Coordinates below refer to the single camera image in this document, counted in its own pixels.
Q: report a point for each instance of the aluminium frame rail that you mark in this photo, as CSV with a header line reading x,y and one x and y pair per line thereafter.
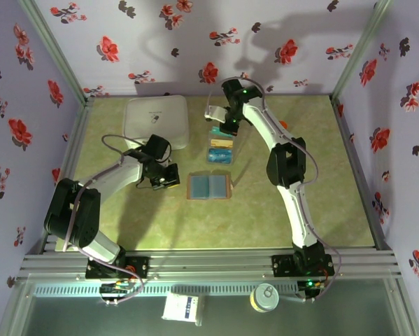
x,y
209,264

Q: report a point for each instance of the white paper packet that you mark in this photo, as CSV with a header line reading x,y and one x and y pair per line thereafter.
x,y
181,308

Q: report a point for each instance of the yellow tin can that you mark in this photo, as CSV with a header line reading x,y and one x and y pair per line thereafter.
x,y
264,297

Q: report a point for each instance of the clear acrylic card stand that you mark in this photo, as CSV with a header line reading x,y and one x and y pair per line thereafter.
x,y
234,154

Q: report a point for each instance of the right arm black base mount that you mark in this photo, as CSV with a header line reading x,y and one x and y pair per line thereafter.
x,y
282,266

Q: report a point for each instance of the white zipped medicine case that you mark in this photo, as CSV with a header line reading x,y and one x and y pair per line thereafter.
x,y
149,117

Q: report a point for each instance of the blue credit card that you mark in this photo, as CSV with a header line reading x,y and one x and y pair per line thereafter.
x,y
219,156

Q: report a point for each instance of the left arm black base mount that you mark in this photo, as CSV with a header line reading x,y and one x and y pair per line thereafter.
x,y
139,267

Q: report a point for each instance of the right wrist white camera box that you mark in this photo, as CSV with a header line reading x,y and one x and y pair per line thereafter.
x,y
215,113

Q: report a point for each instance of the orange cap pill bottle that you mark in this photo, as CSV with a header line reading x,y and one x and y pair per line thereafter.
x,y
283,124

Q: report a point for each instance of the aluminium frame post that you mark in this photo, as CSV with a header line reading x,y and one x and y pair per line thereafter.
x,y
53,49
361,49

